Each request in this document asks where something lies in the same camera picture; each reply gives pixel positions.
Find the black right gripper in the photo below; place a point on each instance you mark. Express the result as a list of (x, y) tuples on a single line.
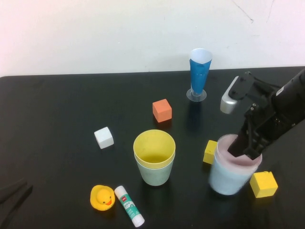
[(264, 124)]

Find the yellow rubber duck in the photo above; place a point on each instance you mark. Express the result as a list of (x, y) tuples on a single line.
[(102, 198)]

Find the light blue plastic cup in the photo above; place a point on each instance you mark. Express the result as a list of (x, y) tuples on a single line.
[(226, 179)]

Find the white green glue stick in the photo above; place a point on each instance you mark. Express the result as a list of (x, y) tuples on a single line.
[(129, 207)]

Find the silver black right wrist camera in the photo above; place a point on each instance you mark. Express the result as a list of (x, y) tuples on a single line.
[(234, 94)]

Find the light green plastic cup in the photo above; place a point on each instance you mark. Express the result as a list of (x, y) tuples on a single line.
[(155, 176)]

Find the yellow foam cube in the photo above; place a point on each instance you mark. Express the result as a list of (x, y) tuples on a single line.
[(209, 152)]

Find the white foam cube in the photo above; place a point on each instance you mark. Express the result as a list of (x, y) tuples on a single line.
[(104, 138)]

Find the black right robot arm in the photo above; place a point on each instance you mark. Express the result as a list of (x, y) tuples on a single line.
[(290, 97)]

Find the pink plastic cup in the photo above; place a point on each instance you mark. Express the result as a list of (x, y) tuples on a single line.
[(240, 159)]

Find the yellow plastic cup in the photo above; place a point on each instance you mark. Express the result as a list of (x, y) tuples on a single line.
[(155, 145)]

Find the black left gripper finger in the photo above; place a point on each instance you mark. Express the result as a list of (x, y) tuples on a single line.
[(12, 187), (16, 196)]

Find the yellow cube with chipped edge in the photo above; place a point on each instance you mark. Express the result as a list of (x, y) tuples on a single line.
[(263, 184)]

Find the orange foam cube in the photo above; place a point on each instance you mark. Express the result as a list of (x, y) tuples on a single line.
[(162, 111)]

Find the blue paper cone glass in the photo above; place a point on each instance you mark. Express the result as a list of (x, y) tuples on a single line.
[(199, 71)]

